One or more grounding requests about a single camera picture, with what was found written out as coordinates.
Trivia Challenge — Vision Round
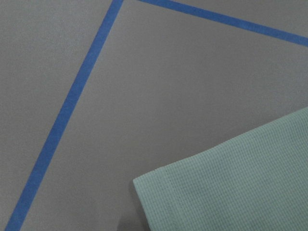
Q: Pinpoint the olive green long-sleeve shirt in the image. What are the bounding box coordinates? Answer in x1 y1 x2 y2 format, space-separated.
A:
133 108 308 231

